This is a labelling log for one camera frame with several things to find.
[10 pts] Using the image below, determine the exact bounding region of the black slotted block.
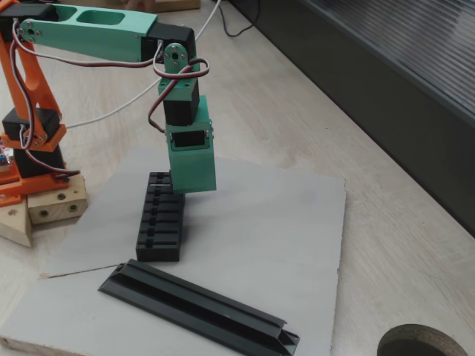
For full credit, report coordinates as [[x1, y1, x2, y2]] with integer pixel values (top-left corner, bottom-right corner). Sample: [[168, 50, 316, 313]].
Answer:
[[136, 171, 186, 263]]

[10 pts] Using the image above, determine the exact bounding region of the grey flat board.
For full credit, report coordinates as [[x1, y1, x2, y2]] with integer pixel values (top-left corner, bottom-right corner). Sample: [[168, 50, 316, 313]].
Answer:
[[0, 144, 347, 356]]

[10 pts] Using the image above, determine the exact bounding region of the wooden plank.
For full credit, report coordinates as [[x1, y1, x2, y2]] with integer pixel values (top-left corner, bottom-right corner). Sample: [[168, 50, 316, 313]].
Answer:
[[122, 0, 201, 12]]

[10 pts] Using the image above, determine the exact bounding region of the wooden block with screws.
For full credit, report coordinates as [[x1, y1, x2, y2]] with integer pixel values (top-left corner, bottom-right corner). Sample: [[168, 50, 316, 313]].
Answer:
[[26, 173, 89, 225]]

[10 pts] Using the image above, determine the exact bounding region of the wooden triangular wedge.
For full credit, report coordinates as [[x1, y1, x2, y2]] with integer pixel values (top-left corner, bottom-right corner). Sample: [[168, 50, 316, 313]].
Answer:
[[0, 202, 33, 248]]

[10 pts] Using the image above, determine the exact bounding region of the red blue circuit board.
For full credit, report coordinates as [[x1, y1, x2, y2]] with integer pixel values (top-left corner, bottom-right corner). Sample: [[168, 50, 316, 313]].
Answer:
[[0, 145, 18, 175]]

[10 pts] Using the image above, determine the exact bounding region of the ribbed translucent window panel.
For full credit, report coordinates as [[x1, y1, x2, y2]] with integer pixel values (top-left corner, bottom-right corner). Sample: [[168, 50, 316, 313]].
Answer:
[[307, 0, 475, 127]]

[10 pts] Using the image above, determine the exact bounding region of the black cable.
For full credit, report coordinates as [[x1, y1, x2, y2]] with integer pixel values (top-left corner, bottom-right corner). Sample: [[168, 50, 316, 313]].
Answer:
[[218, 0, 261, 38]]

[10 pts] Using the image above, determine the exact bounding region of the white cable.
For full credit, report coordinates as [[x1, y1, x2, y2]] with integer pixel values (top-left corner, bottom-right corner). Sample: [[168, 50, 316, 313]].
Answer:
[[66, 0, 223, 130]]

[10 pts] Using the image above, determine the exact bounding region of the red white black servo wire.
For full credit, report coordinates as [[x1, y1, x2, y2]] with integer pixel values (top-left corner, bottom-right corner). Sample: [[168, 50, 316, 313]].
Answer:
[[10, 18, 211, 183]]

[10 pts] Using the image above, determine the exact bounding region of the dark green rail profile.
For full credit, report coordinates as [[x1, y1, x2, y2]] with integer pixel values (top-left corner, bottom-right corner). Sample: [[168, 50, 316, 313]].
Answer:
[[97, 258, 301, 356]]

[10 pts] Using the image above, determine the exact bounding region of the dark window frame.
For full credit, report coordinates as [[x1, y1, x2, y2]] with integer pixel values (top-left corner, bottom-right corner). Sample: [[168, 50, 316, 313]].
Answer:
[[229, 0, 475, 238]]

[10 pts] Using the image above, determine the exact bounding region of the round table cable hole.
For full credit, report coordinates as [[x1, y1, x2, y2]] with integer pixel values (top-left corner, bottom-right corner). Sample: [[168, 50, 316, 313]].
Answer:
[[376, 323, 471, 356]]

